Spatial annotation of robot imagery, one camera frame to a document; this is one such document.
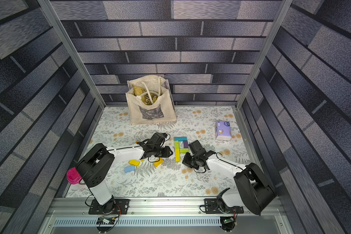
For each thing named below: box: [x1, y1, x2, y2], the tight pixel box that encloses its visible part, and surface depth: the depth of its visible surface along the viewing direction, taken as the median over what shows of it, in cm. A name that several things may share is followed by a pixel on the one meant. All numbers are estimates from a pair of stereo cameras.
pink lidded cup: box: [66, 167, 82, 185], surface depth 75 cm
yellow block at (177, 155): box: [175, 148, 181, 162], surface depth 94 cm
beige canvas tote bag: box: [125, 75, 177, 125], surface depth 99 cm
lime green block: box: [179, 148, 190, 154], surface depth 96 cm
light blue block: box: [124, 165, 136, 173], surface depth 89 cm
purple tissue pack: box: [215, 120, 232, 141], surface depth 100 cm
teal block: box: [174, 136, 188, 141], surface depth 102 cm
